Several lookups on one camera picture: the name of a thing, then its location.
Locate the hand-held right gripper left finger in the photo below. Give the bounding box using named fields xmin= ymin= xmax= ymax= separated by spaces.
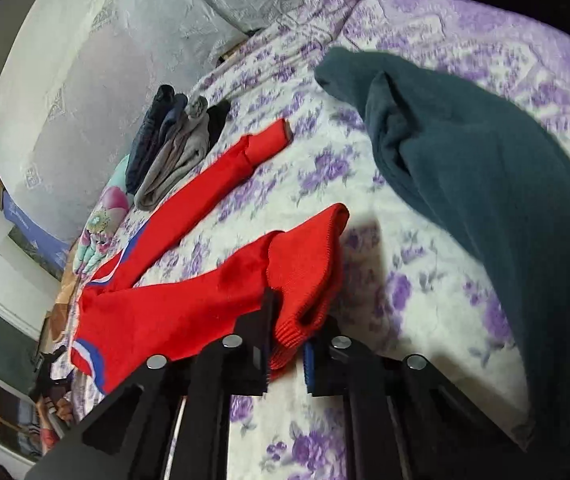
xmin=25 ymin=287 xmax=282 ymax=480

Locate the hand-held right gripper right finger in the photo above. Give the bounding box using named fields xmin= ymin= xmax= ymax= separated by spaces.
xmin=303 ymin=316 xmax=558 ymax=480

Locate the red blue white shirt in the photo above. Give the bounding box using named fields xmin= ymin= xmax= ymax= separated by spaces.
xmin=68 ymin=119 xmax=351 ymax=395

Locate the person's left hand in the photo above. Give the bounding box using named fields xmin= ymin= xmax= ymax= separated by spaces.
xmin=40 ymin=394 xmax=75 ymax=441

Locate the blue box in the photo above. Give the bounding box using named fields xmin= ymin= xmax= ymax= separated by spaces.
xmin=2 ymin=194 xmax=69 ymax=272

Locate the colourful printed pillow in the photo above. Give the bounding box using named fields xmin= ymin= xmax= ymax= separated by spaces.
xmin=68 ymin=155 xmax=132 ymax=277

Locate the purple floral bedspread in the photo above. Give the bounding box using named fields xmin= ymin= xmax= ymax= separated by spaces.
xmin=50 ymin=0 xmax=570 ymax=480

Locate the grey folded garment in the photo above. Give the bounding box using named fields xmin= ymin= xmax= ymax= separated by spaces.
xmin=134 ymin=96 xmax=211 ymax=211

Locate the dark teal garment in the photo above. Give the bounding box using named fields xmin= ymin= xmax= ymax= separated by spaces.
xmin=313 ymin=46 xmax=570 ymax=476

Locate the navy folded garment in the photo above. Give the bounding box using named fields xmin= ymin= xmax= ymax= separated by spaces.
xmin=125 ymin=85 xmax=176 ymax=195

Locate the black folded garment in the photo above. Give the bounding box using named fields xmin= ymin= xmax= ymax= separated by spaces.
xmin=206 ymin=100 xmax=232 ymax=153

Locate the blue folded garment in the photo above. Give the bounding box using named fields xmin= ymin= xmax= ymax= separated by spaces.
xmin=161 ymin=94 xmax=189 ymax=142

